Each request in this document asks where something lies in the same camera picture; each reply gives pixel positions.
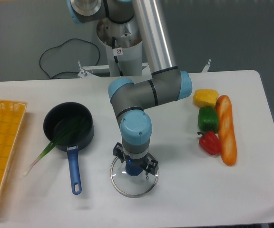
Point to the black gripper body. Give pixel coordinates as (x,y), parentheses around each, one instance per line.
(140,162)

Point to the yellow bell pepper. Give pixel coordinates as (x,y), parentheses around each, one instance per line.
(205,97)

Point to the orange baguette bread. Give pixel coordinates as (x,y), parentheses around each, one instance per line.
(226,131)

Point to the white metal base frame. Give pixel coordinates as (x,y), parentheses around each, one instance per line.
(103,70)

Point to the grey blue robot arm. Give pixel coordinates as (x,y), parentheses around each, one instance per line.
(142,60)

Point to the glass pot lid blue knob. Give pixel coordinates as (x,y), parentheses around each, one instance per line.
(130,180)

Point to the green bell pepper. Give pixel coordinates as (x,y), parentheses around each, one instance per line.
(208,119)

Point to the green spring onion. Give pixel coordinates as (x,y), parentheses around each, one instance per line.
(56,142)

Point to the red bell pepper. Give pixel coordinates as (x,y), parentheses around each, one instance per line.
(210,143)

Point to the black saucepan blue handle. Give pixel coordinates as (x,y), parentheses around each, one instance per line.
(57,114)

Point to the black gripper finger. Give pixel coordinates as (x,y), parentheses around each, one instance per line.
(118,152)
(150,166)

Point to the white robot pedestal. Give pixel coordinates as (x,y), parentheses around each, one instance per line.
(123,46)

